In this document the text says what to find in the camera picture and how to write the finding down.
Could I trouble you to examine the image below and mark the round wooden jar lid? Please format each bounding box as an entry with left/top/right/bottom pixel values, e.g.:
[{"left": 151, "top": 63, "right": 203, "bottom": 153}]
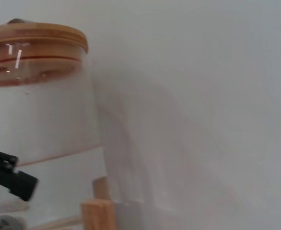
[{"left": 0, "top": 23, "right": 89, "bottom": 87}]

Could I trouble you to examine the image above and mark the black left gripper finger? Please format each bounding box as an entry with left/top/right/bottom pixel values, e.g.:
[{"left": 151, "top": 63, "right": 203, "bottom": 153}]
[{"left": 0, "top": 147, "right": 39, "bottom": 202}]

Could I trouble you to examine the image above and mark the chrome faucet with lever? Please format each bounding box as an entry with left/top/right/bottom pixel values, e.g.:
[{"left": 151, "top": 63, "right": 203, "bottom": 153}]
[{"left": 0, "top": 214, "right": 23, "bottom": 230}]

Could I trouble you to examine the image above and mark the clear glass dispenser jar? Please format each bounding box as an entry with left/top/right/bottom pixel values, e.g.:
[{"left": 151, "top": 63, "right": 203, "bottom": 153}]
[{"left": 0, "top": 45, "right": 108, "bottom": 230}]

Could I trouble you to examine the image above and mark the wooden dispenser stand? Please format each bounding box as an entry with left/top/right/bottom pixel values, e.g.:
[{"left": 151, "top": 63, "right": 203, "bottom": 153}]
[{"left": 35, "top": 176, "right": 119, "bottom": 230}]

